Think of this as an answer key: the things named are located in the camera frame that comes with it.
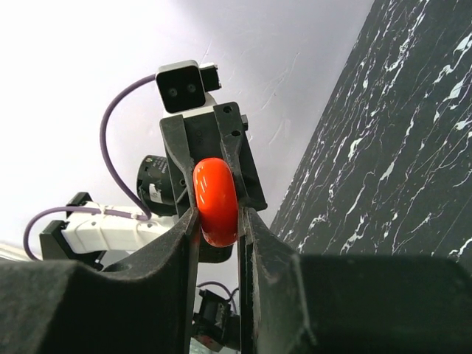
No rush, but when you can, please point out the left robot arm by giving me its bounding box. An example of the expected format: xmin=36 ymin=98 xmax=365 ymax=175
xmin=40 ymin=102 xmax=267 ymax=353

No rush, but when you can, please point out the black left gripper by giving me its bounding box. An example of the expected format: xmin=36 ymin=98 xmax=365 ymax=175
xmin=159 ymin=102 xmax=266 ymax=264

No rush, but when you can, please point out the orange charging case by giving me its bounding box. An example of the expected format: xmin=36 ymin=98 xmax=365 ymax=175
xmin=192 ymin=157 xmax=238 ymax=248

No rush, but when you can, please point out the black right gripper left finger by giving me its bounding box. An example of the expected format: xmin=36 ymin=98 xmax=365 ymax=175
xmin=1 ymin=208 xmax=200 ymax=353

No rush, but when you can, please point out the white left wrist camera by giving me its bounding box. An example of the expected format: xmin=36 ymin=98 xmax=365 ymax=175
xmin=155 ymin=60 xmax=221 ymax=114

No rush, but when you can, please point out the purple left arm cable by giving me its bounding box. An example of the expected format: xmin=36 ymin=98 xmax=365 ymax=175
xmin=24 ymin=73 xmax=159 ymax=261

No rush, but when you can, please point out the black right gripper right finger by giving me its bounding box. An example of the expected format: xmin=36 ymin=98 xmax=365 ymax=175
xmin=238 ymin=207 xmax=471 ymax=353

